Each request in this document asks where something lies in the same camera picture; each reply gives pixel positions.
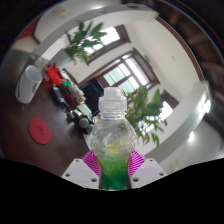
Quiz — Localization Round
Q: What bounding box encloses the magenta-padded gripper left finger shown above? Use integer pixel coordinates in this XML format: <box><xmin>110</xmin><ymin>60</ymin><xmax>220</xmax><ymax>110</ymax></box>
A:
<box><xmin>60</xmin><ymin>149</ymin><xmax>101</xmax><ymax>190</ymax></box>

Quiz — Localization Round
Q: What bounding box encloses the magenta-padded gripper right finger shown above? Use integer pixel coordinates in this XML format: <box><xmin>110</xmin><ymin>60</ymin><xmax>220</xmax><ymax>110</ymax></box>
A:
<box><xmin>128</xmin><ymin>149</ymin><xmax>168</xmax><ymax>189</ymax></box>

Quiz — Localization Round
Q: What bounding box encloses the clear bottle with green drink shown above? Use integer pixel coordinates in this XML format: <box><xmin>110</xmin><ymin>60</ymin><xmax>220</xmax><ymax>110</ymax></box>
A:
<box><xmin>90</xmin><ymin>87</ymin><xmax>138</xmax><ymax>191</ymax></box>

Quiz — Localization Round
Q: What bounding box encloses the flat round red coaster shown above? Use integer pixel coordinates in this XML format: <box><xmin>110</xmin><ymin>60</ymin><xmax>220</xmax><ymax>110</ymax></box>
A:
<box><xmin>28</xmin><ymin>117</ymin><xmax>53</xmax><ymax>145</ymax></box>

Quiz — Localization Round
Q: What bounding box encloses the large plant in white pot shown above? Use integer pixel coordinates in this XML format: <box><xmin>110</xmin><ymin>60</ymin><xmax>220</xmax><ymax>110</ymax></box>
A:
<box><xmin>124</xmin><ymin>85</ymin><xmax>168</xmax><ymax>148</ymax></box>

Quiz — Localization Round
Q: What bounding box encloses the dark wood framed window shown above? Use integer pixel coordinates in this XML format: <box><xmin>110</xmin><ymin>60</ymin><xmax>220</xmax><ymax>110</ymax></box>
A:
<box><xmin>156</xmin><ymin>89</ymin><xmax>180</xmax><ymax>123</ymax></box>
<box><xmin>83</xmin><ymin>24</ymin><xmax>131</xmax><ymax>65</ymax></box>

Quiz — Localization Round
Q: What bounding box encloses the black chair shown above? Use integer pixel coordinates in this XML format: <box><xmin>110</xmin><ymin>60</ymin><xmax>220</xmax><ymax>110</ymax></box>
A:
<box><xmin>80</xmin><ymin>78</ymin><xmax>105</xmax><ymax>112</ymax></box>

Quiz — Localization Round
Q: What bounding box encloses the red box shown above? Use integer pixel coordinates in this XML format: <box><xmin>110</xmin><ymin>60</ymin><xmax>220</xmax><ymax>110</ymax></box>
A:
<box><xmin>44</xmin><ymin>63</ymin><xmax>65</xmax><ymax>89</ymax></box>

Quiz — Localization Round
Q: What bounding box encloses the white cup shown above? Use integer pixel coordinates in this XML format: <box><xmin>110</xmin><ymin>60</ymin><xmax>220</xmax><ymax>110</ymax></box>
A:
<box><xmin>14</xmin><ymin>64</ymin><xmax>44</xmax><ymax>105</ymax></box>

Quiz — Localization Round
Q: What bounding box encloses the dark wood glazed door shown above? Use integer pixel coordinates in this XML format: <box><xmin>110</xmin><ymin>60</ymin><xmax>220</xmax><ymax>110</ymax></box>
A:
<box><xmin>78</xmin><ymin>48</ymin><xmax>160</xmax><ymax>98</ymax></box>

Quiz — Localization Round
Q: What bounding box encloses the small-leafed plant in white pot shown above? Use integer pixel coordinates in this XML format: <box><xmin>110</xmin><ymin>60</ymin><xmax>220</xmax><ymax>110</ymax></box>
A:
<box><xmin>64</xmin><ymin>20</ymin><xmax>108</xmax><ymax>65</ymax></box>

